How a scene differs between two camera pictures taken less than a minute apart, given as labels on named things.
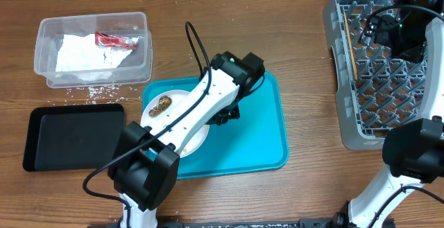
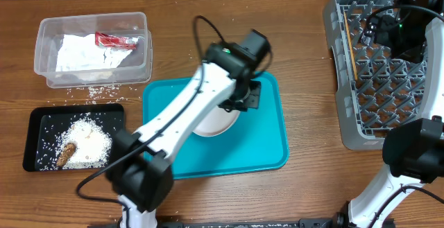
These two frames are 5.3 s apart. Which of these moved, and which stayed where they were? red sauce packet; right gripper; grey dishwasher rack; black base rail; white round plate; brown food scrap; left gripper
Moved: left gripper; brown food scrap; white round plate
Stayed: right gripper; grey dishwasher rack; black base rail; red sauce packet
